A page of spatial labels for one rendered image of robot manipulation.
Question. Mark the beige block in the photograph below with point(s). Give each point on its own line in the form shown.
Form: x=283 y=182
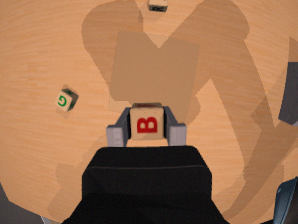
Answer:
x=66 y=99
x=158 y=5
x=147 y=120

